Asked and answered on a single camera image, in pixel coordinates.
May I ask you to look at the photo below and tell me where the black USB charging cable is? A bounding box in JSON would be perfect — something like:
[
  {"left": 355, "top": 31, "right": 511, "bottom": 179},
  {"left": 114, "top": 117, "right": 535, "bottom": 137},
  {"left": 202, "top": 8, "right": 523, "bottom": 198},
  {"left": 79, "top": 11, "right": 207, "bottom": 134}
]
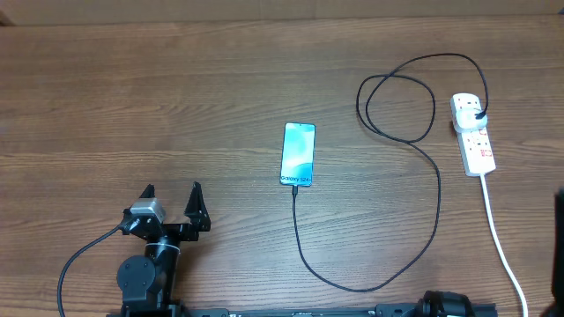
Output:
[{"left": 290, "top": 53, "right": 490, "bottom": 293}]

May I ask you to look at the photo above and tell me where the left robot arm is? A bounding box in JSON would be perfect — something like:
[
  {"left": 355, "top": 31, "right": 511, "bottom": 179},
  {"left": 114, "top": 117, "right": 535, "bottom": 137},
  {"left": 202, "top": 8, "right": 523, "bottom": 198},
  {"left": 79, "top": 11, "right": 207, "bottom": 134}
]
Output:
[{"left": 116, "top": 182, "right": 211, "bottom": 316}]

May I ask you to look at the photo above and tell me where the white power strip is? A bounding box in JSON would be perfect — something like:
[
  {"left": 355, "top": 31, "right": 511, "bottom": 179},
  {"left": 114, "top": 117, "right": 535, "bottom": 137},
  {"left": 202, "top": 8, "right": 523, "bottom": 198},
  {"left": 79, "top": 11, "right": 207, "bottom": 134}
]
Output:
[{"left": 449, "top": 92, "right": 496, "bottom": 177}]

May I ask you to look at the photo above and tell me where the blue Galaxy smartphone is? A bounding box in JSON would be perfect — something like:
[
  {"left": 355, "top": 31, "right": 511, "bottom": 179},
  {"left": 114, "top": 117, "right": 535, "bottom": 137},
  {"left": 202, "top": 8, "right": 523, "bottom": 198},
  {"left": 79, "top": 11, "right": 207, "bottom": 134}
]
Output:
[{"left": 279, "top": 122, "right": 316, "bottom": 187}]

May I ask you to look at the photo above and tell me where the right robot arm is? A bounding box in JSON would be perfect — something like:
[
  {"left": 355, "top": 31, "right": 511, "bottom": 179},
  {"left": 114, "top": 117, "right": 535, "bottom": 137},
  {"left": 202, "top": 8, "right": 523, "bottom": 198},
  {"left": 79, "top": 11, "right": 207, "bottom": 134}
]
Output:
[{"left": 412, "top": 188, "right": 563, "bottom": 317}]

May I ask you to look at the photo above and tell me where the white charger plug adapter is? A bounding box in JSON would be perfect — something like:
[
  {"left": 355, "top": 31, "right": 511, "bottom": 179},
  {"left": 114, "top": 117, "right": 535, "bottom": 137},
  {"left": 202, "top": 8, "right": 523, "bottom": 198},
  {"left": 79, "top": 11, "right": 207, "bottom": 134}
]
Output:
[{"left": 453, "top": 108, "right": 488, "bottom": 133}]

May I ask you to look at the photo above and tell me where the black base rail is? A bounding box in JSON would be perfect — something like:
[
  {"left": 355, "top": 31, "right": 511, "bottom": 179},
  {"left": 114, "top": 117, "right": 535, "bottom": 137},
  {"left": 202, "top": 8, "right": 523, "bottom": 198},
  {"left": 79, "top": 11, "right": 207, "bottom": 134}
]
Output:
[{"left": 105, "top": 302, "right": 499, "bottom": 317}]

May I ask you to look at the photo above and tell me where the white power strip cord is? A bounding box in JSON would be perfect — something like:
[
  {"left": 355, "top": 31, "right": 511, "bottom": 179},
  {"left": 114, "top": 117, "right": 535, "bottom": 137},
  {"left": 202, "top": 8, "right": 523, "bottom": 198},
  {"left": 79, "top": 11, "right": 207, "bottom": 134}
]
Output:
[{"left": 479, "top": 173, "right": 530, "bottom": 317}]

